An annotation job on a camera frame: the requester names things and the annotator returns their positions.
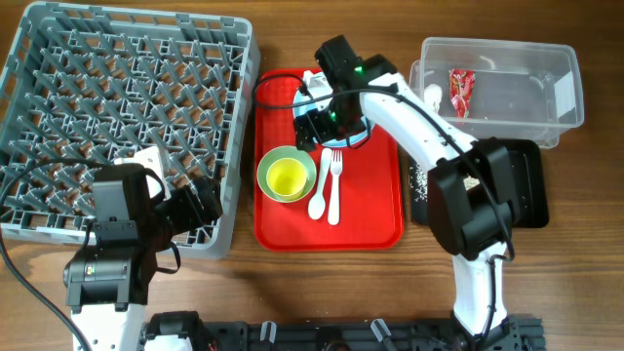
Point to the grey plastic dishwasher rack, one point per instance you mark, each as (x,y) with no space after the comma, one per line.
(86,83)

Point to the white plastic fork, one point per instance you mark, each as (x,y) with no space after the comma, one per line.
(336,170)

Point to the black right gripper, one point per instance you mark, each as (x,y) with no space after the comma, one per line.
(323,132)

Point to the red plastic tray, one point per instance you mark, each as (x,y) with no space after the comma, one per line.
(370,193)

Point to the clear plastic bin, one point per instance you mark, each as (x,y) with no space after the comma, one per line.
(523,90)

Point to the light green bowl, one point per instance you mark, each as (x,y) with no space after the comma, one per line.
(285,152)

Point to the yellow plastic cup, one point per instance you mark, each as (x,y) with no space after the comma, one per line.
(287,178)

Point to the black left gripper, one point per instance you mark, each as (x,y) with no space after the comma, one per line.
(210,201)

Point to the rice and nut scraps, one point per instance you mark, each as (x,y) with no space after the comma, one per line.
(418,183)

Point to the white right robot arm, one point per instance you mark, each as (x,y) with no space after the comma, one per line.
(472,204)

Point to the white tissue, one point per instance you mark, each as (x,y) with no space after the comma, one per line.
(432,96)

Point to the white plastic spoon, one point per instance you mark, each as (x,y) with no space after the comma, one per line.
(317,203)

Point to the black waste tray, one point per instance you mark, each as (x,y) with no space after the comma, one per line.
(529,180)

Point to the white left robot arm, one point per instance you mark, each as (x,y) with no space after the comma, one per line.
(107,283)

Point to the red snack wrapper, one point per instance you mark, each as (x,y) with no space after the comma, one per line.
(461,87)

